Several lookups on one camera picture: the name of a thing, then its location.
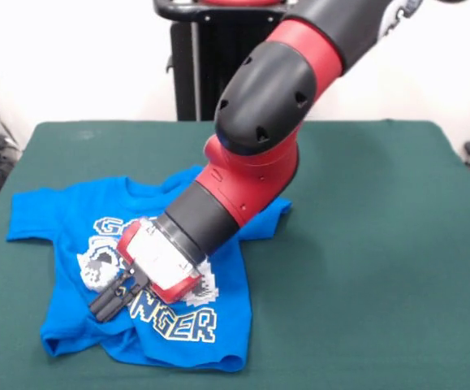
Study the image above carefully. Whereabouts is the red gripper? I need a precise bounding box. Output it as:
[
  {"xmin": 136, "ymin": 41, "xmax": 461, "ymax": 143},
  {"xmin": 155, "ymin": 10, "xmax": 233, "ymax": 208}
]
[{"xmin": 88, "ymin": 216, "xmax": 205, "ymax": 324}]

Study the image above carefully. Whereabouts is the blue printed t-shirt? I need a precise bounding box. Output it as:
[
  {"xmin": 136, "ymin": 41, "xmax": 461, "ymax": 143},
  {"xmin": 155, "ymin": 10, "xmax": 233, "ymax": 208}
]
[{"xmin": 6, "ymin": 164, "xmax": 293, "ymax": 374}]

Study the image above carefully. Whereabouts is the dark green tablecloth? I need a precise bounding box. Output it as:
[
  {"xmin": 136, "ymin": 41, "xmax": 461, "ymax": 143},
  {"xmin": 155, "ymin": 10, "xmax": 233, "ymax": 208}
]
[{"xmin": 0, "ymin": 119, "xmax": 470, "ymax": 390}]

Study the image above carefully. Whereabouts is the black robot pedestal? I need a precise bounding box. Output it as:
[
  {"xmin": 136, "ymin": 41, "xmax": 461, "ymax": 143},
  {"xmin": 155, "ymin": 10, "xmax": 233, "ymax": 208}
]
[{"xmin": 153, "ymin": 0, "xmax": 300, "ymax": 122}]

